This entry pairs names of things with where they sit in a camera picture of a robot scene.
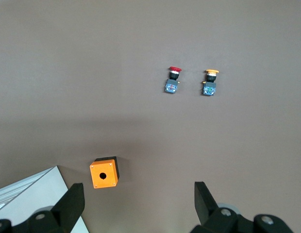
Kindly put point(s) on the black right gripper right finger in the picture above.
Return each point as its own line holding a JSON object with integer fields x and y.
{"x": 206, "y": 208}

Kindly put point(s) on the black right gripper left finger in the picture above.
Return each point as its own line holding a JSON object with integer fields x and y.
{"x": 68, "y": 206}

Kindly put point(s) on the white drawer cabinet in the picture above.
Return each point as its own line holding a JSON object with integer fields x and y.
{"x": 43, "y": 189}

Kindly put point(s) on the yellow mushroom push button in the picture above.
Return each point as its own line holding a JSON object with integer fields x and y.
{"x": 210, "y": 88}

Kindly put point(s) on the red mushroom push button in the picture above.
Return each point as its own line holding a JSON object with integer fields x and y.
{"x": 171, "y": 86}

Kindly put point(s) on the brown table mat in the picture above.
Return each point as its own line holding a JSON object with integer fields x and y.
{"x": 140, "y": 48}

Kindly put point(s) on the orange button enclosure box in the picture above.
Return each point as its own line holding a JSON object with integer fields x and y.
{"x": 109, "y": 180}

